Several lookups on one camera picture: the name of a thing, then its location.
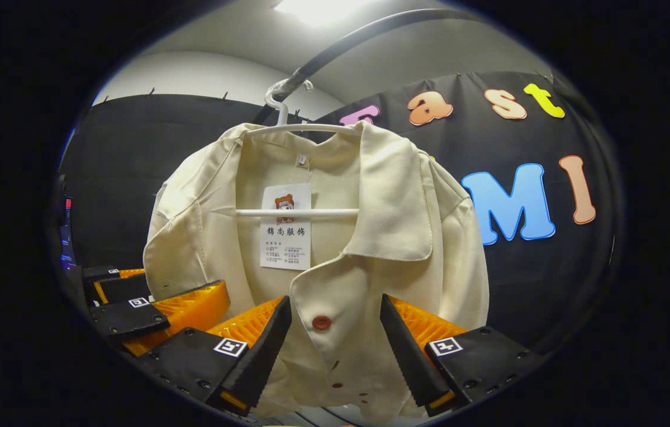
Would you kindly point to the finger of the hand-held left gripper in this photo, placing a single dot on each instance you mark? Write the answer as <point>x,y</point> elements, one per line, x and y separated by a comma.
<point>127,320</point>
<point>124,289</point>

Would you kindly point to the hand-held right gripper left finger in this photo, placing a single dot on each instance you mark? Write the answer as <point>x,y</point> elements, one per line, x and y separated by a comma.
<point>264,356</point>

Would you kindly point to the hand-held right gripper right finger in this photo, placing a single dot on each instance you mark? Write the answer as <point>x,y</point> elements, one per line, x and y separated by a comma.
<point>409,356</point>

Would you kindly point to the cream button shirt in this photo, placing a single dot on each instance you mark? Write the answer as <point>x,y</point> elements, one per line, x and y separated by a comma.
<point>394,225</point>

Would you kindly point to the white plastic clothes hanger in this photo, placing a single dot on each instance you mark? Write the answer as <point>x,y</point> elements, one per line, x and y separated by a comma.
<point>280,115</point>

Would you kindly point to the black metal clothes rack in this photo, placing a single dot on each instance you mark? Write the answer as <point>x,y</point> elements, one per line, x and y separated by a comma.
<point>359,38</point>

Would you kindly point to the dark device with lights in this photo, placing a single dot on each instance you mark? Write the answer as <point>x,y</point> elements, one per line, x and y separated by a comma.
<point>67,237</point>

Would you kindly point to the black backdrop cloth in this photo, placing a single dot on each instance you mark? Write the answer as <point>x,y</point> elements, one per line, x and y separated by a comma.
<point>133,178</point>

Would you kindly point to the large ceiling light panel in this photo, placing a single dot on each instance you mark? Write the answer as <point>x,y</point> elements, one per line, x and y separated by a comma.
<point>323,9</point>

